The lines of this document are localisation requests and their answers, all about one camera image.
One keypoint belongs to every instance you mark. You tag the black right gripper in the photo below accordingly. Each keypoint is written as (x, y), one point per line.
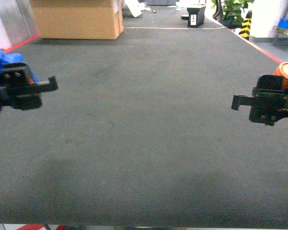
(271, 100)

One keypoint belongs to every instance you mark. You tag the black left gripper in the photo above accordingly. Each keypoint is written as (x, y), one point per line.
(20, 98)

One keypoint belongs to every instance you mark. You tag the blue bottle-shaped block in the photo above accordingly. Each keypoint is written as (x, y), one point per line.
(2, 60)

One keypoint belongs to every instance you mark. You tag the green potted plant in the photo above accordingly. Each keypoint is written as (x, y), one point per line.
(229, 12)

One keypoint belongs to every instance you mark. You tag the yellow black traffic cone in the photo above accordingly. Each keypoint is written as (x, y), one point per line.
(246, 26)

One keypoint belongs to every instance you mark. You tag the large cardboard box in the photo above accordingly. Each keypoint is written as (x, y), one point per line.
(78, 19)

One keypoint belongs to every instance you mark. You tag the black crate with label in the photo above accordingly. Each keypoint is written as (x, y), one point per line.
(195, 16)

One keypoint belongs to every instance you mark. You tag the dark grey conveyor belt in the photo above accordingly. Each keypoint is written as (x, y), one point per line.
(141, 132)

